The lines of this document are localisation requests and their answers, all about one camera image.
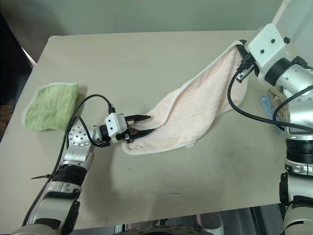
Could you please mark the white pole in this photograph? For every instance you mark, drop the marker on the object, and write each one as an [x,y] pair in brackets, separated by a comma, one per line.
[281,12]

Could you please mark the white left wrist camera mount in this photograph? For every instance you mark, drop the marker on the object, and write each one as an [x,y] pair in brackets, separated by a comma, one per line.
[116,124]

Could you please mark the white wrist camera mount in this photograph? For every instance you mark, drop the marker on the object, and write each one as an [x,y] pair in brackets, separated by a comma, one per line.
[267,46]
[116,124]

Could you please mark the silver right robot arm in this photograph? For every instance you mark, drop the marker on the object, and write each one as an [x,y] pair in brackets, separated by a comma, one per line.
[296,78]

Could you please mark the folded beige towel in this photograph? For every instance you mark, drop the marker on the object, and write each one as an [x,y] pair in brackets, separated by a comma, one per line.
[277,100]

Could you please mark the folded green towel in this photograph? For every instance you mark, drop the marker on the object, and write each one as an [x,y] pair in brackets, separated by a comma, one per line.
[51,107]

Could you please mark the black zip tie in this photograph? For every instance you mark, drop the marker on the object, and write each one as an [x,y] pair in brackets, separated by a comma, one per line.
[41,176]

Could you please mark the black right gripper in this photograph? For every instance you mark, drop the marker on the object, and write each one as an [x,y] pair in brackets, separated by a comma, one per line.
[247,69]

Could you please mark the folded blue towel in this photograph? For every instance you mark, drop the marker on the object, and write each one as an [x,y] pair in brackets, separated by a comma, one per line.
[267,105]

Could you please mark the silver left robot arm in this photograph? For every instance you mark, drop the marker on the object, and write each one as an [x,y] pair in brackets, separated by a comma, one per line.
[78,137]

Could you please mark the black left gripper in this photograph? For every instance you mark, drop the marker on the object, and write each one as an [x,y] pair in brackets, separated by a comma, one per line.
[129,137]

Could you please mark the pale pink towel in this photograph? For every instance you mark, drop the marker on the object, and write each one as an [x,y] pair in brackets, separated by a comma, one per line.
[195,105]

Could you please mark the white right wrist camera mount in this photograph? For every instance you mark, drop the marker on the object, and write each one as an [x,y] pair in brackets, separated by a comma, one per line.
[267,46]

